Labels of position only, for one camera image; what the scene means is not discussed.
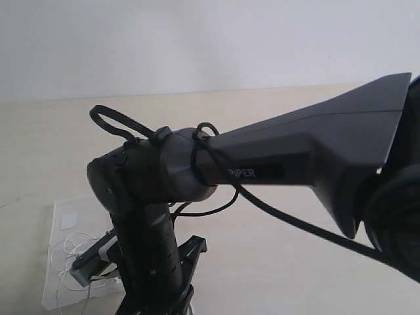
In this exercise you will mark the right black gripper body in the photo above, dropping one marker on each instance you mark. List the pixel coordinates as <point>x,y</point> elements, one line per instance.
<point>156,271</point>

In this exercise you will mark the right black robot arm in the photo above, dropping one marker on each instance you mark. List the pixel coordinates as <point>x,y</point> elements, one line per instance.
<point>358,152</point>

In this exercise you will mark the clear plastic storage case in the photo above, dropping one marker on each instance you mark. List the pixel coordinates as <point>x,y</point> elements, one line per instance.
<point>60,289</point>

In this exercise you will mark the white sticker label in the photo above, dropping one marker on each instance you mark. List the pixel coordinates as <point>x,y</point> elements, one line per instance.
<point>68,221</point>

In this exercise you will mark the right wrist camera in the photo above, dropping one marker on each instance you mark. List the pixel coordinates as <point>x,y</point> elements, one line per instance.
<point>96,259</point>

